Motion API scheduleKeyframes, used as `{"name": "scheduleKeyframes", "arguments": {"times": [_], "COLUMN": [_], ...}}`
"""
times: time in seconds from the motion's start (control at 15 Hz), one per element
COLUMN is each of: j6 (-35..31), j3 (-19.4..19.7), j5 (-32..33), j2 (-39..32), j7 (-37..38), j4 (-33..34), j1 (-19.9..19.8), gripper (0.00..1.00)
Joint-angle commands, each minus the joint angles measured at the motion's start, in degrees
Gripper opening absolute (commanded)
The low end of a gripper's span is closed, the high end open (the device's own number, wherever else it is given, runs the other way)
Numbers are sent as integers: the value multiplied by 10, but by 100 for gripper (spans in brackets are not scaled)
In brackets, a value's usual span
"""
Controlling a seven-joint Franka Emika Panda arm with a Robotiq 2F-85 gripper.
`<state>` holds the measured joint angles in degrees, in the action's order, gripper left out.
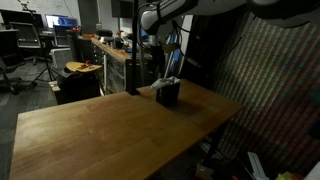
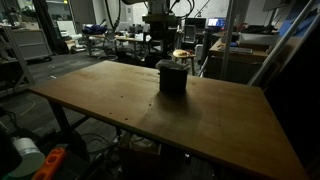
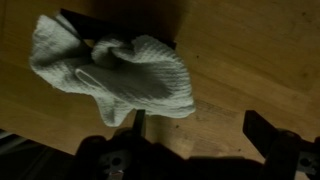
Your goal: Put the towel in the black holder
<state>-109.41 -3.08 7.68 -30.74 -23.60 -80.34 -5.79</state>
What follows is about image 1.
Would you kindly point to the black vertical pole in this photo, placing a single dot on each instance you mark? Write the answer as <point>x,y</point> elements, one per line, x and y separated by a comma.
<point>133,66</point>

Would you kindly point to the yellow green object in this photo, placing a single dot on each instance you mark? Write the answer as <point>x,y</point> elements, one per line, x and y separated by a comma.
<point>283,176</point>

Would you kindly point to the black mesh holder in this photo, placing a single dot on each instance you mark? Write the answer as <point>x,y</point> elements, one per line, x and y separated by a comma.
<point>168,96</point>

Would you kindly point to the leaning aluminium post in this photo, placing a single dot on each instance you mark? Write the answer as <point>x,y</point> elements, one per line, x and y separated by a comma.
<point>170,60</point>

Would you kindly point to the upright aluminium post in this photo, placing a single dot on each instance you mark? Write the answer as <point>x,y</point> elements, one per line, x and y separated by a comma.
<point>141,66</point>

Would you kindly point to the wooden workbench with drawers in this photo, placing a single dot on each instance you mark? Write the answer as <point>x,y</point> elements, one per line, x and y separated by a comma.
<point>115,66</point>

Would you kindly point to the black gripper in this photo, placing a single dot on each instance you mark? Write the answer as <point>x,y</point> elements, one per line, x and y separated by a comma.
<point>158,61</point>

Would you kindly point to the white woven towel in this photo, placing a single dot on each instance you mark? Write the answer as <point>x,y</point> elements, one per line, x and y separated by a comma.
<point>163,82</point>

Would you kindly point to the small red parts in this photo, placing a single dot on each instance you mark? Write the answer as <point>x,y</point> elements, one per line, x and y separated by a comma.
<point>85,64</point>

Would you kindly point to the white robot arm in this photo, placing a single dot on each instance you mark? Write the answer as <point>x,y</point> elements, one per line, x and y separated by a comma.
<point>173,10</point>

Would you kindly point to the black tripod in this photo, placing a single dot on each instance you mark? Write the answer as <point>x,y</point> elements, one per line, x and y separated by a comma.
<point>46,68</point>

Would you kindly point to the mesh back office chair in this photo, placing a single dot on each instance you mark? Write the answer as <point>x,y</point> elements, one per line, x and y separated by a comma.
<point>26,35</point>

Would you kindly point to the blue foam board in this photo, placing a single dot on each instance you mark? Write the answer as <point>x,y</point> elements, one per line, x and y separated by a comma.
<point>176,63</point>

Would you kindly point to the lit computer monitor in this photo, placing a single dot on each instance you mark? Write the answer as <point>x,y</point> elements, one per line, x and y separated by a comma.
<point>61,21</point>

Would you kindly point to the wall mounted black screen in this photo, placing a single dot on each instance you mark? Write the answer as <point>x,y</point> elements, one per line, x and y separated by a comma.
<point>120,8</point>

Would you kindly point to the white plastic object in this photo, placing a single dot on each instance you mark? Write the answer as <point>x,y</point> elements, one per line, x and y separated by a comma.
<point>256,165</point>

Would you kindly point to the round wooden stool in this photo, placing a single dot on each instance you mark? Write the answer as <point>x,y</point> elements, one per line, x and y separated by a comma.
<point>83,68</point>

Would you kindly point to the black computer monitor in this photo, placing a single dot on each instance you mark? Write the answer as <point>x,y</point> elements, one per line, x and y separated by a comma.
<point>20,16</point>

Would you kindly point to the tan wrist mount plate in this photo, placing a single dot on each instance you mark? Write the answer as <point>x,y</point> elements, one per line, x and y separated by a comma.
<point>170,47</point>

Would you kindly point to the red capped dark bottle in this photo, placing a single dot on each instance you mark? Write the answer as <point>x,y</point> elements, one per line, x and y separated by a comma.
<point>119,41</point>

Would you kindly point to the striped screen panel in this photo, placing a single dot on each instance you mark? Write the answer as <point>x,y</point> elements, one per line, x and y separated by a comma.
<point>273,83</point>

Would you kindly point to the black computer tower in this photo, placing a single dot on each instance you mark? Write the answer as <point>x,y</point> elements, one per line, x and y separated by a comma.
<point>74,45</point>

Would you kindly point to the black office chair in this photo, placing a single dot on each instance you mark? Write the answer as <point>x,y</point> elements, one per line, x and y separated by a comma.
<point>8,63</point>

